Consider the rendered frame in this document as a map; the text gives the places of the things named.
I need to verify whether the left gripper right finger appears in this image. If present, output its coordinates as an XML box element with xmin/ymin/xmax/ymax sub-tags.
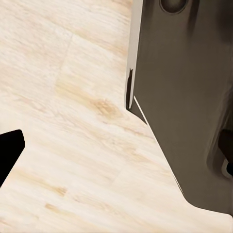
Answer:
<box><xmin>217</xmin><ymin>129</ymin><xmax>233</xmax><ymax>168</ymax></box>

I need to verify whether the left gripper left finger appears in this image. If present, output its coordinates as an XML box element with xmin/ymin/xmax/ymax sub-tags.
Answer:
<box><xmin>0</xmin><ymin>129</ymin><xmax>25</xmax><ymax>187</ymax></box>

